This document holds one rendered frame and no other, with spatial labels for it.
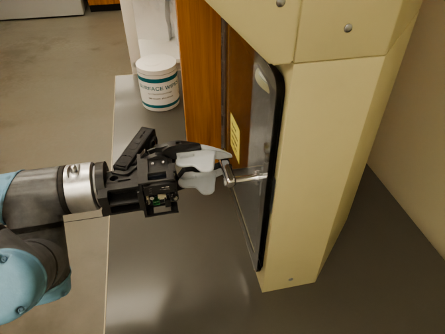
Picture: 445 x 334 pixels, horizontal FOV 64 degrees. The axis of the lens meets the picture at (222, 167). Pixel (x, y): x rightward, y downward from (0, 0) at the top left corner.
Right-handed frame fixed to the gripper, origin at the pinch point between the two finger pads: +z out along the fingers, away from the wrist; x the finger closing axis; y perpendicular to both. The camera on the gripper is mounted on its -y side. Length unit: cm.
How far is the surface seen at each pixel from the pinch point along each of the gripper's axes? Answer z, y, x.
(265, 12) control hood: 1.7, 11.5, 26.7
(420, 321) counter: 32.2, 21.9, -26.3
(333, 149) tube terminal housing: 12.8, 11.2, 8.2
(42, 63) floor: -119, -335, -113
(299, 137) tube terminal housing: 7.6, 11.2, 11.0
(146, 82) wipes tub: -12, -61, -14
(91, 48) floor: -72, -367, -112
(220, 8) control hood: -2.7, 11.5, 27.3
